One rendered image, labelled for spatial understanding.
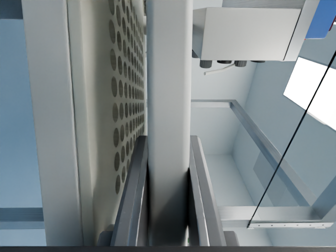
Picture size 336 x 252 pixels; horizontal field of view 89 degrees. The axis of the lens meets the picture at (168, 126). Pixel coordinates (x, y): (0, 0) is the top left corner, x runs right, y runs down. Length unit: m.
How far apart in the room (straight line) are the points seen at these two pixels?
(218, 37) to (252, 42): 0.08
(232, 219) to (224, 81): 3.55
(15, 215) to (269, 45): 1.05
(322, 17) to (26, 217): 1.14
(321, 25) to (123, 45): 0.49
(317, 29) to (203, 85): 3.55
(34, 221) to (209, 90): 3.76
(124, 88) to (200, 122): 4.33
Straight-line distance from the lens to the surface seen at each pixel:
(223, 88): 4.19
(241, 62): 0.52
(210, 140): 4.89
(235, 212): 0.84
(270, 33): 0.48
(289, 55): 0.52
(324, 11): 0.58
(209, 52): 0.44
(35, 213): 0.95
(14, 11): 0.70
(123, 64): 0.17
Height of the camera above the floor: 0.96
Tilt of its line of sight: 1 degrees up
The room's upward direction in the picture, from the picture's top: 90 degrees clockwise
